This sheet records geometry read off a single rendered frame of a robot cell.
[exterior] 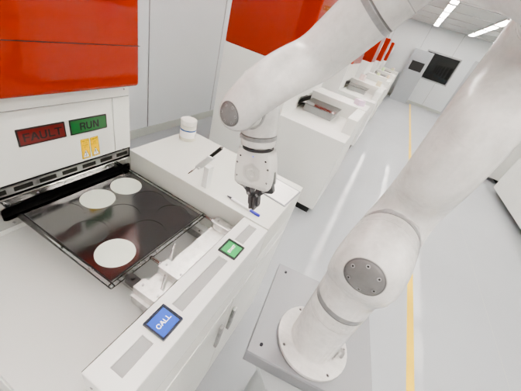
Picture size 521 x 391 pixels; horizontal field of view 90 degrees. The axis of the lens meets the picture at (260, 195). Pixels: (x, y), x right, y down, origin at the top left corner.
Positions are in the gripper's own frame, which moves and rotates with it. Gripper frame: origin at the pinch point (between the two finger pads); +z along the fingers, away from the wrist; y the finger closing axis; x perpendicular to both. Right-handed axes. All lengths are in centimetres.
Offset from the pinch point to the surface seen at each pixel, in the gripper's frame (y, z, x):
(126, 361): -3.7, 15.4, -39.8
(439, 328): 104, 136, 119
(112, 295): -26.1, 24.6, -28.0
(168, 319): -3.0, 14.8, -30.1
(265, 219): -1.9, 15.0, 13.8
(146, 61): -209, -12, 156
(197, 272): -5.9, 14.6, -17.2
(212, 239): -15.0, 20.9, 1.2
